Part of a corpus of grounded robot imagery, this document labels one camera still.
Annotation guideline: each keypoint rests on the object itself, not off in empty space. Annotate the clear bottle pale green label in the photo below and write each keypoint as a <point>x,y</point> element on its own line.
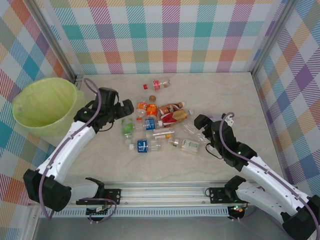
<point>188,145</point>

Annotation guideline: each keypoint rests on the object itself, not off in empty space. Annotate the clear bottle white orange label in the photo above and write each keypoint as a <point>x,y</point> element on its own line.
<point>161,135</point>

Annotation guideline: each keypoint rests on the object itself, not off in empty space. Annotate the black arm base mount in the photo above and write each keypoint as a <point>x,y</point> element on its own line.
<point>113,196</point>
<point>217,195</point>

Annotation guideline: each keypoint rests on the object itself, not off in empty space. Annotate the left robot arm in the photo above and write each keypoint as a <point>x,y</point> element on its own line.
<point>75,142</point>

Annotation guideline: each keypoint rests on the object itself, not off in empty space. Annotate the aluminium frame post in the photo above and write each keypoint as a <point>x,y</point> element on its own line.
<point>56,37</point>
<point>272,37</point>

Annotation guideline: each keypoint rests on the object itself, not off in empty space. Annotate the clear square water bottle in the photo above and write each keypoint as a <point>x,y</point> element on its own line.
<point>192,131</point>

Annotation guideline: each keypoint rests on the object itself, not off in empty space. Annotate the blue label water bottle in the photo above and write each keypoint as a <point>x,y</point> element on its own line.
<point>142,145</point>
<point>149,124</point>

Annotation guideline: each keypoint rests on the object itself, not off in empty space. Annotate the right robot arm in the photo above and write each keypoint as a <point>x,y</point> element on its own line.
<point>265,180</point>

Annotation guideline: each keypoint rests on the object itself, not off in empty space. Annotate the aluminium mounting rail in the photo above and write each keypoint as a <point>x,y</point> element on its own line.
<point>162,193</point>

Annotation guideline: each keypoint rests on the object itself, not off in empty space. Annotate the light green bin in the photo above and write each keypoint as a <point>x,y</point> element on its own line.
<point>45,100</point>

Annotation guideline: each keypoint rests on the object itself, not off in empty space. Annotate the clear bottle red label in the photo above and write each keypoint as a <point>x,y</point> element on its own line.
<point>157,84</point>

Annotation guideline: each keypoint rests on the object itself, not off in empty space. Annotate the red and gold bottle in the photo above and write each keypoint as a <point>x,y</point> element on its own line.
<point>175,116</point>

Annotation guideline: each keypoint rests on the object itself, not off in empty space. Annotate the clear bottle orange cap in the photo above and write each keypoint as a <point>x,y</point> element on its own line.
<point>141,106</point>

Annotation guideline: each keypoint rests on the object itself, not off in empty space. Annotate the small circuit board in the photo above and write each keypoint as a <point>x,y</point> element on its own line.
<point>236,209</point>
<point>97,211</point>

